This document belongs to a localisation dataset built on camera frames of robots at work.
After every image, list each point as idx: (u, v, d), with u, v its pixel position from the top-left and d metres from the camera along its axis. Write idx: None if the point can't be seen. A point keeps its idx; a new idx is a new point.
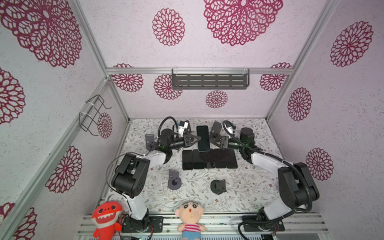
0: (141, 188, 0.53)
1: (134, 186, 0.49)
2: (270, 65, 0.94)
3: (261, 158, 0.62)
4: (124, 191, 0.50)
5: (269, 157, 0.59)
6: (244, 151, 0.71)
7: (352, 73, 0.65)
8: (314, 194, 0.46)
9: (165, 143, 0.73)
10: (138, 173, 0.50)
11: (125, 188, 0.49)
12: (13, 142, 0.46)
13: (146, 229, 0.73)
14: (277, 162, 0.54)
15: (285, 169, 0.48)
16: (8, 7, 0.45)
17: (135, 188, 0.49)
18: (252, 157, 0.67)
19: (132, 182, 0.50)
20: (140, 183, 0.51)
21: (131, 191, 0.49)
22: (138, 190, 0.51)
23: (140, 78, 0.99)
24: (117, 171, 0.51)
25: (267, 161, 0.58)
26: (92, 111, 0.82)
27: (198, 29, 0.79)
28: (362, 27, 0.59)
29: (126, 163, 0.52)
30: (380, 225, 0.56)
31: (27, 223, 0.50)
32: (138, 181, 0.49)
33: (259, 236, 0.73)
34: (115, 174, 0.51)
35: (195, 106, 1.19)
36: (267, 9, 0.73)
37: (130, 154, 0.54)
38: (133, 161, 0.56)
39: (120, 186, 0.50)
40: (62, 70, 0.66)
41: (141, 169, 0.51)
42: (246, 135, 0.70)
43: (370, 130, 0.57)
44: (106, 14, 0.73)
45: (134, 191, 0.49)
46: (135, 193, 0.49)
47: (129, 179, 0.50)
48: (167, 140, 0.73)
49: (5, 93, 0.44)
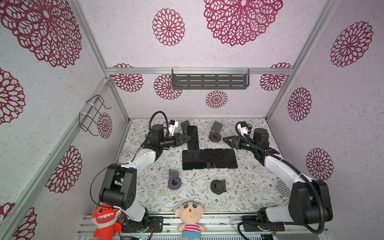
0: (132, 198, 0.49)
1: (124, 198, 0.46)
2: (270, 65, 0.94)
3: (275, 164, 0.57)
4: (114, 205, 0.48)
5: (285, 165, 0.54)
6: (257, 152, 0.66)
7: (352, 73, 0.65)
8: (327, 215, 0.43)
9: (156, 137, 0.71)
10: (127, 185, 0.47)
11: (115, 202, 0.46)
12: (13, 142, 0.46)
13: (146, 229, 0.73)
14: (293, 174, 0.50)
15: (301, 184, 0.44)
16: (8, 7, 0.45)
17: (126, 200, 0.46)
18: (266, 160, 0.62)
19: (121, 196, 0.46)
20: (130, 195, 0.48)
21: (122, 204, 0.46)
22: (129, 201, 0.48)
23: (140, 78, 0.99)
24: (103, 187, 0.47)
25: (282, 169, 0.53)
26: (92, 111, 0.82)
27: (198, 29, 0.79)
28: (362, 27, 0.59)
29: (110, 176, 0.48)
30: (380, 225, 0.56)
31: (27, 223, 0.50)
32: (127, 193, 0.46)
33: (259, 236, 0.73)
34: (101, 190, 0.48)
35: (195, 106, 1.19)
36: (267, 8, 0.73)
37: (114, 165, 0.49)
38: (118, 171, 0.51)
39: (110, 201, 0.47)
40: (62, 70, 0.66)
41: (129, 180, 0.47)
42: (259, 133, 0.67)
43: (370, 129, 0.57)
44: (106, 14, 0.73)
45: (125, 204, 0.46)
46: (126, 205, 0.46)
47: (117, 192, 0.47)
48: (158, 135, 0.71)
49: (5, 93, 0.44)
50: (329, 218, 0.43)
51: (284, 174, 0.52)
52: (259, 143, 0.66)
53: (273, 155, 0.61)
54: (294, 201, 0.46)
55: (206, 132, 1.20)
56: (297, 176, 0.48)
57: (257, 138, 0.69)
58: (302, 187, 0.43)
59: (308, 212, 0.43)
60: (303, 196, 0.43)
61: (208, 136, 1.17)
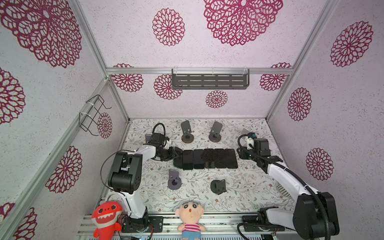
0: (139, 183, 0.54)
1: (132, 180, 0.50)
2: (270, 65, 0.94)
3: (279, 173, 0.55)
4: (122, 188, 0.51)
5: (289, 175, 0.52)
6: (260, 159, 0.65)
7: (352, 73, 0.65)
8: (334, 228, 0.41)
9: (157, 140, 0.82)
10: (134, 168, 0.52)
11: (123, 185, 0.50)
12: (13, 142, 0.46)
13: (146, 229, 0.73)
14: (298, 185, 0.48)
15: (306, 197, 0.43)
16: (8, 7, 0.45)
17: (133, 183, 0.50)
18: (268, 168, 0.61)
19: (129, 178, 0.51)
20: (137, 178, 0.53)
21: (130, 187, 0.50)
22: (136, 184, 0.52)
23: (140, 78, 0.99)
24: (111, 171, 0.52)
25: (285, 179, 0.52)
26: (92, 111, 0.81)
27: (198, 29, 0.79)
28: (362, 27, 0.59)
29: (118, 161, 0.53)
30: (380, 225, 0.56)
31: (27, 223, 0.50)
32: (135, 175, 0.51)
33: (259, 236, 0.73)
34: (110, 174, 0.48)
35: (195, 106, 1.19)
36: (267, 8, 0.73)
37: (121, 152, 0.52)
38: (125, 158, 0.56)
39: (118, 184, 0.50)
40: (62, 70, 0.66)
41: (136, 164, 0.52)
42: (259, 141, 0.68)
43: (370, 130, 0.57)
44: (106, 14, 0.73)
45: (133, 186, 0.50)
46: (134, 187, 0.51)
47: (126, 175, 0.52)
48: (160, 138, 0.84)
49: (5, 93, 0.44)
50: (335, 232, 0.41)
51: (289, 184, 0.51)
52: (260, 151, 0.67)
53: (277, 164, 0.59)
54: (299, 213, 0.44)
55: (206, 132, 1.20)
56: (302, 187, 0.47)
57: (257, 146, 0.69)
58: (307, 200, 0.42)
59: (313, 225, 0.41)
60: (308, 209, 0.41)
61: (208, 136, 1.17)
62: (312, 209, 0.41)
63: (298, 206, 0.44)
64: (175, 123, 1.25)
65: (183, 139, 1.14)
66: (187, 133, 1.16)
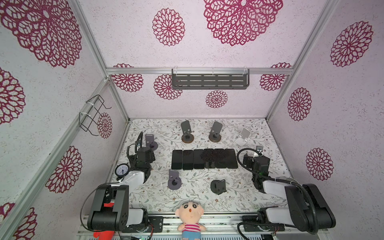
0: (125, 219, 0.46)
1: (118, 218, 0.43)
2: (270, 65, 0.94)
3: (271, 184, 0.62)
4: (106, 228, 0.42)
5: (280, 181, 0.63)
6: (257, 181, 0.70)
7: (352, 73, 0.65)
8: (330, 220, 0.42)
9: (144, 159, 0.71)
10: (119, 203, 0.44)
11: (108, 224, 0.42)
12: (13, 142, 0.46)
13: (146, 229, 0.73)
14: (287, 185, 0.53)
15: (294, 191, 0.47)
16: (8, 7, 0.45)
17: (119, 221, 0.42)
18: (263, 185, 0.67)
19: (115, 215, 0.43)
20: (124, 214, 0.45)
21: (116, 225, 0.42)
22: (122, 222, 0.44)
23: (140, 78, 0.99)
24: (93, 209, 0.44)
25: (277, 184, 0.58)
26: (92, 111, 0.82)
27: (198, 29, 0.79)
28: (362, 27, 0.59)
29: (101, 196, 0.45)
30: (380, 225, 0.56)
31: (27, 223, 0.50)
32: (120, 212, 0.43)
33: (259, 236, 0.73)
34: (90, 213, 0.43)
35: (195, 106, 1.19)
36: (267, 9, 0.73)
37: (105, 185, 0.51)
38: (108, 192, 0.48)
39: (101, 223, 0.42)
40: (63, 70, 0.66)
41: (120, 198, 0.45)
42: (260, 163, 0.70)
43: (370, 129, 0.57)
44: (106, 14, 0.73)
45: (118, 224, 0.42)
46: (119, 226, 0.43)
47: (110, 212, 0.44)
48: (145, 156, 0.73)
49: (6, 93, 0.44)
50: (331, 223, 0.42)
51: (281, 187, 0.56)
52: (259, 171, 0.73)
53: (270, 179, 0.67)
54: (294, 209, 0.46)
55: (206, 132, 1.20)
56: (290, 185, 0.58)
57: (256, 165, 0.73)
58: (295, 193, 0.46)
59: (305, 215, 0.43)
60: (297, 200, 0.45)
61: (208, 136, 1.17)
62: (300, 198, 0.45)
63: (291, 201, 0.47)
64: (175, 124, 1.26)
65: (183, 139, 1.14)
66: (187, 133, 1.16)
